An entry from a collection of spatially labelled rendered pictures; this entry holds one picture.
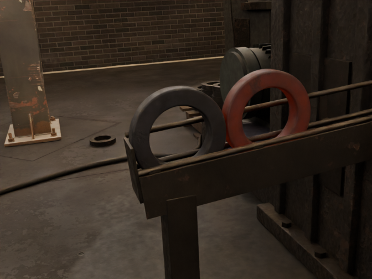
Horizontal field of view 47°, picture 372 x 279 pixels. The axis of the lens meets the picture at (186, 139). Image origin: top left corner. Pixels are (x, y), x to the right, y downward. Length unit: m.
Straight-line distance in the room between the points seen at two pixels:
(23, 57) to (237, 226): 2.05
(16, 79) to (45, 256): 1.76
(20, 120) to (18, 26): 0.67
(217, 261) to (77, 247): 0.57
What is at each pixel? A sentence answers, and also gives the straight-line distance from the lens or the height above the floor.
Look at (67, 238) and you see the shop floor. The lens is 1.89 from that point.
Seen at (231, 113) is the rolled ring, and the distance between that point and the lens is 0.81.
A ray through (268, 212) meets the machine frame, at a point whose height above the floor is 0.07.
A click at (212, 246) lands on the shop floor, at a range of 1.72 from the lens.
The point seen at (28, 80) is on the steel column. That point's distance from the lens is 3.28.
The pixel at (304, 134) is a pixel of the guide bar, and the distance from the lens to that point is 0.88.
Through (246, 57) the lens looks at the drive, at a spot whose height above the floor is 0.64.
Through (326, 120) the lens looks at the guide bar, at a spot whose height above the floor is 0.65.
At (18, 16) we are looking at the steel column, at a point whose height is 0.88.
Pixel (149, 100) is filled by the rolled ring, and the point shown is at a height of 0.75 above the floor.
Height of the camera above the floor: 0.91
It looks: 18 degrees down
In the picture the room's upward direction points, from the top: 3 degrees counter-clockwise
